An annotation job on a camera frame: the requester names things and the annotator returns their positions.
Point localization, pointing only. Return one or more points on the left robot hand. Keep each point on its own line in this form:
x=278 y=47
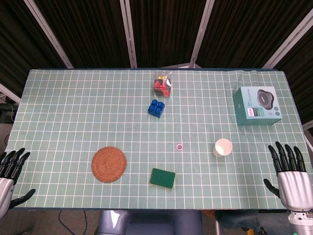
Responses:
x=5 y=181

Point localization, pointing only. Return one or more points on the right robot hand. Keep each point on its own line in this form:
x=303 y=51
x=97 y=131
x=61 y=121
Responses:
x=292 y=186

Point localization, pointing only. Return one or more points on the white paper cup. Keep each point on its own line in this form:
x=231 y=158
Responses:
x=222 y=147

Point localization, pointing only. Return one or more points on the small pink ring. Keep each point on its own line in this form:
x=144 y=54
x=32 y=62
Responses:
x=179 y=147

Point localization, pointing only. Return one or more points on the black device on floor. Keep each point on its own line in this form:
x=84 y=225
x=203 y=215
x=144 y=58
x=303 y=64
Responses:
x=6 y=113

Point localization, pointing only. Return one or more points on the teal product box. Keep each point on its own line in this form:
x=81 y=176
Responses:
x=256 y=105

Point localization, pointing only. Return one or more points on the green grid tablecloth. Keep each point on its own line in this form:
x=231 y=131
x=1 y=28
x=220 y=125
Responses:
x=73 y=110

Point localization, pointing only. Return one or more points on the round woven rattan coaster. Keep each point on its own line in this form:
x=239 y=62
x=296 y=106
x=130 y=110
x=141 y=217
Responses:
x=109 y=163

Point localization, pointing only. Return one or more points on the green sponge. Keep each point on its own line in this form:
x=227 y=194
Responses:
x=162 y=177

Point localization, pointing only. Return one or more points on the robot torso base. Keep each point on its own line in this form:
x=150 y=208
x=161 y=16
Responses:
x=149 y=222

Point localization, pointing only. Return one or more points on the blue toy building brick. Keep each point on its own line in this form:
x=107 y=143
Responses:
x=156 y=109

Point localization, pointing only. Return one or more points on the red cube in clear box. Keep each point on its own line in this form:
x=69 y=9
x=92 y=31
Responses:
x=162 y=85

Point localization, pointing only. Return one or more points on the white partition frame post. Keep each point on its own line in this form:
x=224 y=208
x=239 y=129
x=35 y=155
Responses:
x=288 y=41
x=128 y=34
x=203 y=31
x=49 y=34

